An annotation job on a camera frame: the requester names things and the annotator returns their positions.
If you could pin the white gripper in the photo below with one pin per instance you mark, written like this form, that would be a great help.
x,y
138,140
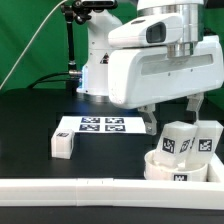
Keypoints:
x,y
140,77

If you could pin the white round stool seat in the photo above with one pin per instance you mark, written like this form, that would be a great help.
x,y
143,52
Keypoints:
x,y
156,171

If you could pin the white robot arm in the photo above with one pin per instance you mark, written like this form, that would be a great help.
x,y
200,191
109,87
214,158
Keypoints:
x,y
191,12

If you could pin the white marker sheet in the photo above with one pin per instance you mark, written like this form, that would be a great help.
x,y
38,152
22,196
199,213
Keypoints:
x,y
97,124

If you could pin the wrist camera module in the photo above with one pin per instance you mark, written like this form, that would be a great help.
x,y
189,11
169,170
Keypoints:
x,y
147,31

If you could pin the white L-shaped obstacle frame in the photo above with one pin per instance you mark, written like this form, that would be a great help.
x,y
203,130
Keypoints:
x,y
117,192

